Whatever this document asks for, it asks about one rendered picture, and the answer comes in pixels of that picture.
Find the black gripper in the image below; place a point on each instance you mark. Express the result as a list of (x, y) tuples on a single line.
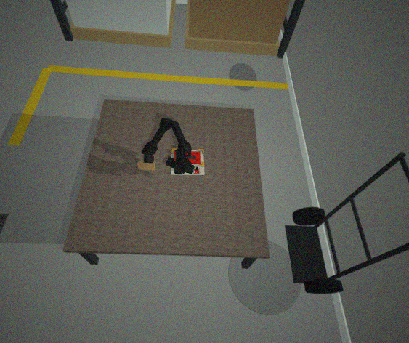
[(171, 162)]

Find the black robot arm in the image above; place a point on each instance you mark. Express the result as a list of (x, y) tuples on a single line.
[(184, 146)]

